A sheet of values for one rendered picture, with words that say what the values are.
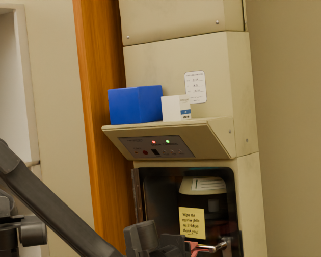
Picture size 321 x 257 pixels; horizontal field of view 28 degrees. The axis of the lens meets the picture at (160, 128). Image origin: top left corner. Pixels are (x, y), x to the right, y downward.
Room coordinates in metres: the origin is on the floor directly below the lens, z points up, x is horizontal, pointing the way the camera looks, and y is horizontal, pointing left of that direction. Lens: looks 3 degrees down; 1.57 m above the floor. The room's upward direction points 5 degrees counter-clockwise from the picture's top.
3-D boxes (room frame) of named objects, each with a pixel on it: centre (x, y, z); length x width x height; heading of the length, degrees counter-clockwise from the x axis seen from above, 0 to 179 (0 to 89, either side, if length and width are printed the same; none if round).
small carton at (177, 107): (1.54, -0.04, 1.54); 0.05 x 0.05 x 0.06; 57
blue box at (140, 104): (1.61, 0.06, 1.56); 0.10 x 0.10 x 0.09; 53
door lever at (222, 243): (1.53, -0.08, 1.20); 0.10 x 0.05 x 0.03; 52
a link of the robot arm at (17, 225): (1.52, 0.39, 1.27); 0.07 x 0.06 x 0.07; 97
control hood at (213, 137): (1.56, -0.01, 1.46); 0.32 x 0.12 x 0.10; 53
